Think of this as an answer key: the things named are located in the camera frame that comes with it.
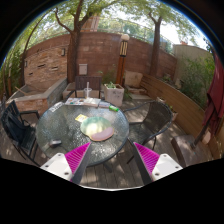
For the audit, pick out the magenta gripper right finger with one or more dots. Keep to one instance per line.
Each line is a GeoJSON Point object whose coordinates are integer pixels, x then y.
{"type": "Point", "coordinates": [153, 166]}

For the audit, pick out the yellow paper card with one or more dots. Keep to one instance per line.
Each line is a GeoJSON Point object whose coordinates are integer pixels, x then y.
{"type": "Point", "coordinates": [80, 118]}

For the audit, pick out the black mesh chair right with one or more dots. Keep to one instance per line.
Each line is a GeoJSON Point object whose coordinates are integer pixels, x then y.
{"type": "Point", "coordinates": [158, 120]}

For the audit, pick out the green tube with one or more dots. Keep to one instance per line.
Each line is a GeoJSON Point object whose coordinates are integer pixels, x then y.
{"type": "Point", "coordinates": [113, 108]}

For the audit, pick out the dark chair behind table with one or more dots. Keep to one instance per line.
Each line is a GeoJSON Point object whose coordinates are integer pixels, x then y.
{"type": "Point", "coordinates": [82, 82]}

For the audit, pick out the wooden lamp post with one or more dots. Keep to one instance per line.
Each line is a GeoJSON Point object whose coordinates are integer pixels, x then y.
{"type": "Point", "coordinates": [122, 56]}

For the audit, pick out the open magazine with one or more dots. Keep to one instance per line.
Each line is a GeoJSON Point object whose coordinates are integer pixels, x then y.
{"type": "Point", "coordinates": [83, 102]}

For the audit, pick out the left tree trunk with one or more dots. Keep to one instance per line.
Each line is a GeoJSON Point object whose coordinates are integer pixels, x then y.
{"type": "Point", "coordinates": [74, 38]}

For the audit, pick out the right tree trunk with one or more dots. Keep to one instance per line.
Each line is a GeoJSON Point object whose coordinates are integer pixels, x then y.
{"type": "Point", "coordinates": [156, 44]}

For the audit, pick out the round glass patio table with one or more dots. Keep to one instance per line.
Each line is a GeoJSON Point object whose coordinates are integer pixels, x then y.
{"type": "Point", "coordinates": [63, 128]}

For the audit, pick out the tree trunk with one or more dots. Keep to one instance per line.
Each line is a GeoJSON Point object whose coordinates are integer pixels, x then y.
{"type": "Point", "coordinates": [74, 38]}
{"type": "Point", "coordinates": [156, 44]}

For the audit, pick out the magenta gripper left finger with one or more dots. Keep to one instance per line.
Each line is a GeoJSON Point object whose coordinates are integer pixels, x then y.
{"type": "Point", "coordinates": [70, 166]}

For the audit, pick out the folded red patio umbrella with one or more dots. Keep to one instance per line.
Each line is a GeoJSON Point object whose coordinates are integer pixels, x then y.
{"type": "Point", "coordinates": [215, 103]}

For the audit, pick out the white square planter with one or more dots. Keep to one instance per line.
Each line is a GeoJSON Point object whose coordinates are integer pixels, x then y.
{"type": "Point", "coordinates": [114, 94]}

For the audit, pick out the small book on table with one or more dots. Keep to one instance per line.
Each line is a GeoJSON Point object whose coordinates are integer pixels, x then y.
{"type": "Point", "coordinates": [104, 104]}

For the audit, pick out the green pink mouse pad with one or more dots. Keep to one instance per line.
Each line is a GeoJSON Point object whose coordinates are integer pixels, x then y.
{"type": "Point", "coordinates": [97, 128]}

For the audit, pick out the black metal chair left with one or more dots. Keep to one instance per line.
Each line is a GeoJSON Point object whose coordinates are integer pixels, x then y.
{"type": "Point", "coordinates": [20, 131]}

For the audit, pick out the clear plastic cup with straw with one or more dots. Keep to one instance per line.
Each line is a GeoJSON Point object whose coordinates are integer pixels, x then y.
{"type": "Point", "coordinates": [87, 91]}

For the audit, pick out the grey wall box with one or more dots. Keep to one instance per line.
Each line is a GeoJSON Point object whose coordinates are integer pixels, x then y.
{"type": "Point", "coordinates": [83, 69]}

